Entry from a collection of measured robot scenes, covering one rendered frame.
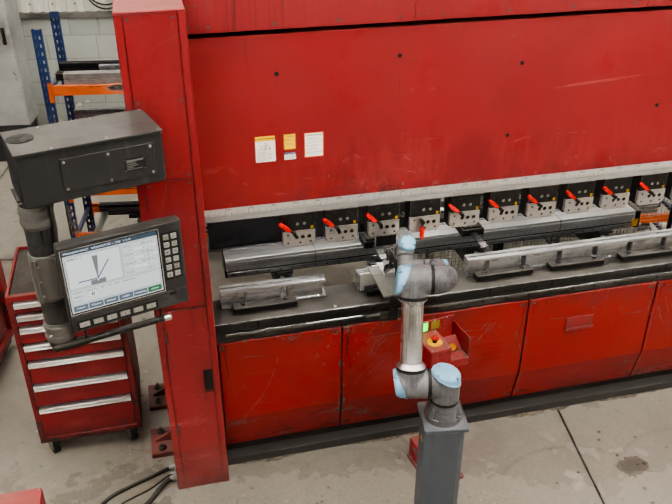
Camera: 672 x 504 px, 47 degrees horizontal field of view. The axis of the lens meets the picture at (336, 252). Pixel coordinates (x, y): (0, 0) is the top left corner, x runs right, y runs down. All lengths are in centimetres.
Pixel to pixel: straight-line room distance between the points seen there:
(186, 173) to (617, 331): 248
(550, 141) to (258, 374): 176
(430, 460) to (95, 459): 184
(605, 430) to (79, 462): 278
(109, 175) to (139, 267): 38
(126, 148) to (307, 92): 87
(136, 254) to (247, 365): 104
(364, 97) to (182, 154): 82
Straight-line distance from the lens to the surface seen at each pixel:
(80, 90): 526
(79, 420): 423
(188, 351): 353
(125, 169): 281
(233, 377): 378
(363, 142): 342
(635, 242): 434
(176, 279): 303
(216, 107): 324
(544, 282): 402
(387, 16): 327
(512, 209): 384
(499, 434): 437
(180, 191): 314
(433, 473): 335
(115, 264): 293
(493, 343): 410
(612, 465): 435
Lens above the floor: 292
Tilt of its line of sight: 30 degrees down
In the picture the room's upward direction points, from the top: straight up
